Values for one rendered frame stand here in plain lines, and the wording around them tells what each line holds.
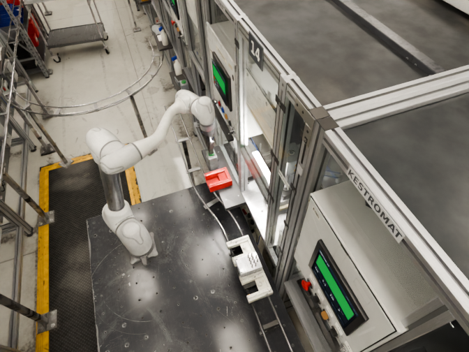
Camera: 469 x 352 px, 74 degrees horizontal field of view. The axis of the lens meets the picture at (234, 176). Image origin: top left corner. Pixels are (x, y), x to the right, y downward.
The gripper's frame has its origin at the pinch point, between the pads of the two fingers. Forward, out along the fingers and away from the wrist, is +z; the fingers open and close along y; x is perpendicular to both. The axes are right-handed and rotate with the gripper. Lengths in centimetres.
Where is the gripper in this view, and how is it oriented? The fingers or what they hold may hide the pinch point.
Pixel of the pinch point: (211, 149)
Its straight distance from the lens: 208.6
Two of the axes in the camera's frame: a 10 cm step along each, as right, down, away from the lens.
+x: -9.4, 2.9, -1.9
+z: 0.3, 6.1, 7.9
